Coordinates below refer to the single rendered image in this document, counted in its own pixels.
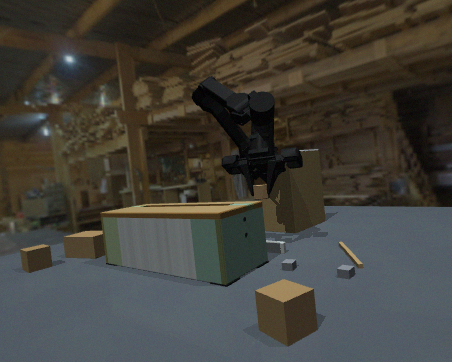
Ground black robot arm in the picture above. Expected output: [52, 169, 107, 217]
[192, 76, 275, 184]

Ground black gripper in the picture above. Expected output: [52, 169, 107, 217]
[222, 130, 303, 196]

